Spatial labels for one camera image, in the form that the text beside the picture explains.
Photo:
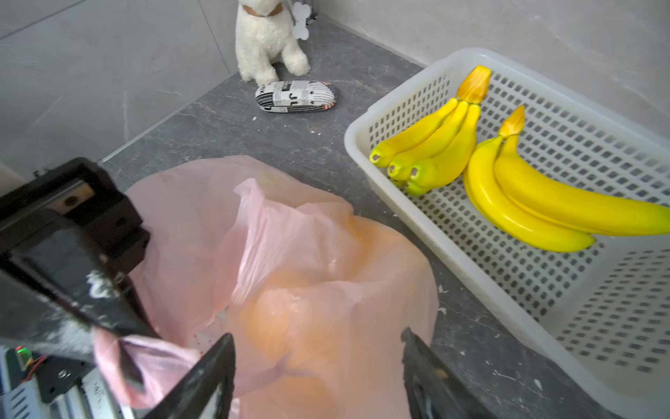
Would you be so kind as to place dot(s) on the yellow-green banana bunch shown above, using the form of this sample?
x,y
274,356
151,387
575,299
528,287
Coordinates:
x,y
434,151

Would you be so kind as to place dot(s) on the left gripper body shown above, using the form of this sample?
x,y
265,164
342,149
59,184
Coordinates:
x,y
83,193

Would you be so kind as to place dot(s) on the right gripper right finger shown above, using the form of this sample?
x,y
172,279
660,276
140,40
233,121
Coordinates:
x,y
432,389

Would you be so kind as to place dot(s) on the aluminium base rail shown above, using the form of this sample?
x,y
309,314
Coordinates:
x,y
38,386

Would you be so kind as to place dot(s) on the pink printed plastic bag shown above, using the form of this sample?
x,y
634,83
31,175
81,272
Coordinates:
x,y
315,297

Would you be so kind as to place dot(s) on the white teddy bear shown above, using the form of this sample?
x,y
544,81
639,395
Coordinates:
x,y
264,36

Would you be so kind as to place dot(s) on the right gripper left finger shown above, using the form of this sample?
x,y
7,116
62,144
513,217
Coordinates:
x,y
207,390

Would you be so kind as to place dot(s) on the bright yellow banana bunch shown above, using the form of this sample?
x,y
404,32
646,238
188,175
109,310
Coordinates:
x,y
545,213

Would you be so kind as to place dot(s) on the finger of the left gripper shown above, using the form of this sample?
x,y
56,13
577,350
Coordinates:
x,y
51,303

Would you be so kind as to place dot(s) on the white plastic basket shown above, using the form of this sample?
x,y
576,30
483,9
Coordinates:
x,y
601,314

